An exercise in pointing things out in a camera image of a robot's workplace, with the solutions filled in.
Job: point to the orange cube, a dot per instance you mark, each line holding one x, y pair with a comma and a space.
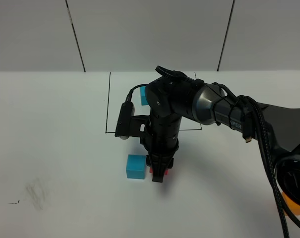
294, 208

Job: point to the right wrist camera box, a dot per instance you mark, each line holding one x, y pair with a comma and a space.
122, 127

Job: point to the template blue cube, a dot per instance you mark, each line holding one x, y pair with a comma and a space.
143, 97

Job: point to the red cube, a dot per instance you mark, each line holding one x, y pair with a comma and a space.
151, 171

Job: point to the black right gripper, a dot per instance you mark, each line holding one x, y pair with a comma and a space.
159, 137

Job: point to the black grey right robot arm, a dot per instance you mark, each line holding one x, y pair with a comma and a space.
174, 96

